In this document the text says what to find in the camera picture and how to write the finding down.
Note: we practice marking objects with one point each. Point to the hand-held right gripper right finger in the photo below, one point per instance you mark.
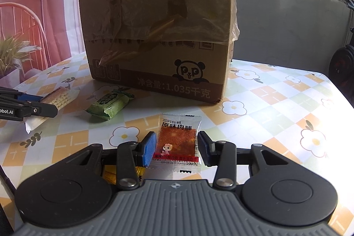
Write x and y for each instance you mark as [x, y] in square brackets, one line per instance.
[206, 149]

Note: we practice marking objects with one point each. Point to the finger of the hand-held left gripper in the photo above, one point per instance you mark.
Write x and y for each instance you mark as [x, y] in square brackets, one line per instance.
[29, 98]
[38, 110]

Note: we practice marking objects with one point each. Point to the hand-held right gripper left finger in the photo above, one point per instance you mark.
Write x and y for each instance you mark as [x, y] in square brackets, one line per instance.
[148, 149]

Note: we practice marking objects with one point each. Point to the clear cracker packet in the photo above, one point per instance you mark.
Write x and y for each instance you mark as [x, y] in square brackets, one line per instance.
[59, 99]

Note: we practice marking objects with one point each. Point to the clear meat jerky packet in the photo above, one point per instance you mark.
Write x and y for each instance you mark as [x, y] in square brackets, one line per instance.
[177, 139]

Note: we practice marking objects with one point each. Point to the brown cardboard box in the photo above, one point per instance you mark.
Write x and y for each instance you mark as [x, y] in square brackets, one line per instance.
[155, 73]

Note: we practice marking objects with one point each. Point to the small yellow snack packet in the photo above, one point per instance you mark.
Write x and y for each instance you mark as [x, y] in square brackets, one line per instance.
[109, 175]

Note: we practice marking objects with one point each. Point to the light green snack packet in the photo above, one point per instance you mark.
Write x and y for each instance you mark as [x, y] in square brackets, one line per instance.
[109, 104]

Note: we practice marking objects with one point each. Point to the printed pink curtain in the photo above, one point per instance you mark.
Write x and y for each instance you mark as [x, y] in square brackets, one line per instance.
[27, 17]

